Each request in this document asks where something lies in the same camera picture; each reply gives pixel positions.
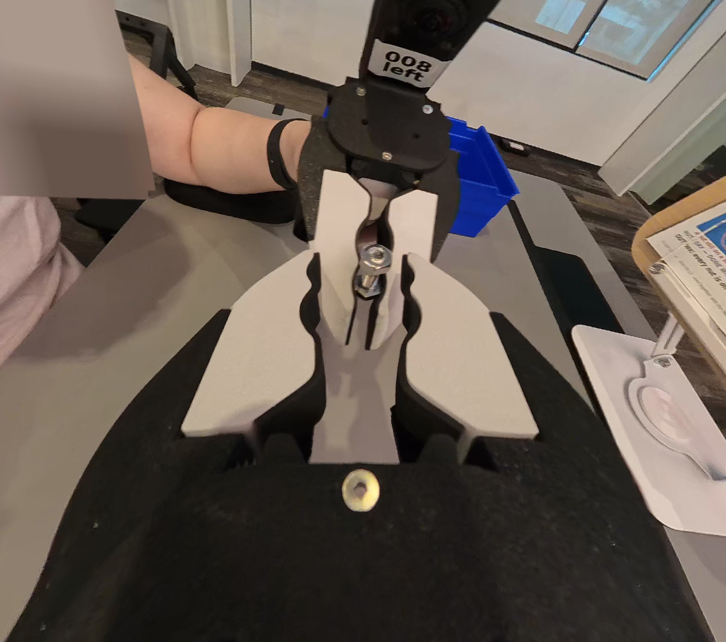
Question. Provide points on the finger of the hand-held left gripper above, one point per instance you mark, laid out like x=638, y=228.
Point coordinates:
x=337, y=222
x=414, y=222

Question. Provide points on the small black floor box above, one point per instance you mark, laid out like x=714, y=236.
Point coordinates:
x=515, y=145

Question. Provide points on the silver hex bolt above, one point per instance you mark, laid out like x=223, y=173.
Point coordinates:
x=375, y=256

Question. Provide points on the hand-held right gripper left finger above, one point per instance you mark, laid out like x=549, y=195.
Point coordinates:
x=261, y=358

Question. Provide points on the printed instruction sheet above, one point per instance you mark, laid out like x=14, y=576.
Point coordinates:
x=692, y=256

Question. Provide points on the person's left forearm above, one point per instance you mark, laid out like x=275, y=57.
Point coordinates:
x=215, y=142

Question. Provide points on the blue plastic bin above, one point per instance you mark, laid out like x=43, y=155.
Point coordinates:
x=482, y=188

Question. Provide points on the white document stand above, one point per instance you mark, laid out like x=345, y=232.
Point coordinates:
x=624, y=386

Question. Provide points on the black monitor stand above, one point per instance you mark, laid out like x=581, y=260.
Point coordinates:
x=159, y=40

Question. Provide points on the black chair armrest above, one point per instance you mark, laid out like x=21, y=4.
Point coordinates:
x=227, y=202

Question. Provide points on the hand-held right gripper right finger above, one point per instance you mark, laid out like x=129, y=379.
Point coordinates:
x=471, y=364

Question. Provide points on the black wristband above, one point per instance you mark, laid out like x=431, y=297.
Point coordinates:
x=278, y=154

